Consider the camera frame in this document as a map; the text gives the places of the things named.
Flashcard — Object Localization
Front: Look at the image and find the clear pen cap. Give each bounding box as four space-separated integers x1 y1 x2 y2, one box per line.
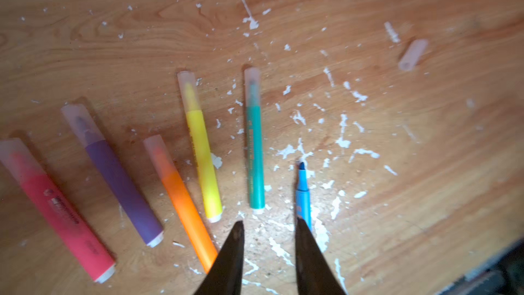
398 39 429 71

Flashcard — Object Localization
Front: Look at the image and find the purple highlighter pen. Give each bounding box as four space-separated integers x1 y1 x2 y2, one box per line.
61 105 164 248

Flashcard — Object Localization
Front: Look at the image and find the blue highlighter pen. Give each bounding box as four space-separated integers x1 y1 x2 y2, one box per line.
296 162 312 229

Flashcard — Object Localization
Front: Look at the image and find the pink highlighter pen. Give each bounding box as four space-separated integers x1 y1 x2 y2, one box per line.
1 138 116 284

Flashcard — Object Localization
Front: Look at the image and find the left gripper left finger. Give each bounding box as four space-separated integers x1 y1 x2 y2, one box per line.
194 221 245 295

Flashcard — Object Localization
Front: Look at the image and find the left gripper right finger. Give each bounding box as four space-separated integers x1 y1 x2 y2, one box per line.
296 217 345 295

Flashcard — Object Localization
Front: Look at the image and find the green highlighter pen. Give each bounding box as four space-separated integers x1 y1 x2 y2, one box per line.
244 67 266 214

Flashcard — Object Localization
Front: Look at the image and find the orange highlighter pen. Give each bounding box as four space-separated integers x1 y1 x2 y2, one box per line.
143 135 218 273

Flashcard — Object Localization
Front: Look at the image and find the yellow highlighter pen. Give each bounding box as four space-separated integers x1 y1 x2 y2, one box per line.
177 70 222 223

